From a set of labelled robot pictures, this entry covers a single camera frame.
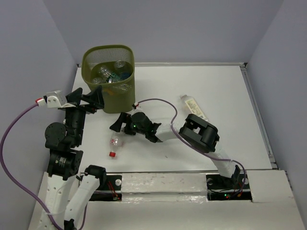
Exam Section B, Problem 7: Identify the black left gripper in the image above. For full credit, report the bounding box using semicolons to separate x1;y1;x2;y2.
64;83;106;144

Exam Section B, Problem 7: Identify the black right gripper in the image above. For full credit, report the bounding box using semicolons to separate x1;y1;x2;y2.
110;112;147;135

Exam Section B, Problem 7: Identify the red cap crushed bottle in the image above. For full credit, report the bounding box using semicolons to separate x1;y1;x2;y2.
109;132;126;159

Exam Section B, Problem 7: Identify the green label plastic bottle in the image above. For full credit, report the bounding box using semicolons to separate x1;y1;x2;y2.
91;65;121;84

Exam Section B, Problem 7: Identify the blue label water bottle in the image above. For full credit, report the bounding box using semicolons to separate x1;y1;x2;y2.
114;60;133;80

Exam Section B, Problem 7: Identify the white label square bottle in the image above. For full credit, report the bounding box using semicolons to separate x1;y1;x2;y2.
180;94;209;122

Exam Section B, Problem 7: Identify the orange juice bottle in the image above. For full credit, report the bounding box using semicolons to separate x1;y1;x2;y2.
102;84;131;95

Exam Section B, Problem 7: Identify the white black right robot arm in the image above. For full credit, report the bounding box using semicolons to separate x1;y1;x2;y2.
109;112;240;188

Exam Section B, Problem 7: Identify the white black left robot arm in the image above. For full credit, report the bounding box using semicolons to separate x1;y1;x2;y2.
37;86;106;230

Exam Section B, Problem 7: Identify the olive green mesh bin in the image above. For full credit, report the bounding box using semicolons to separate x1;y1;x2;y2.
81;45;135;114

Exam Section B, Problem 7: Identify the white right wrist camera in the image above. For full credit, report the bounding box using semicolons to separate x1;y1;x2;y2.
131;103;143;115

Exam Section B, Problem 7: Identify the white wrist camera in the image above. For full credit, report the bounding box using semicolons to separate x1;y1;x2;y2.
35;90;75;109
131;103;143;115

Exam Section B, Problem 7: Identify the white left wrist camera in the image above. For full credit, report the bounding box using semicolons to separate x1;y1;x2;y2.
35;90;75;109

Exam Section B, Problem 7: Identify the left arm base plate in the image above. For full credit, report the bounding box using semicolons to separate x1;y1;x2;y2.
90;174;122;202

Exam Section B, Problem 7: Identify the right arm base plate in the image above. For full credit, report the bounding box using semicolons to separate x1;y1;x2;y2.
206;173;252;201

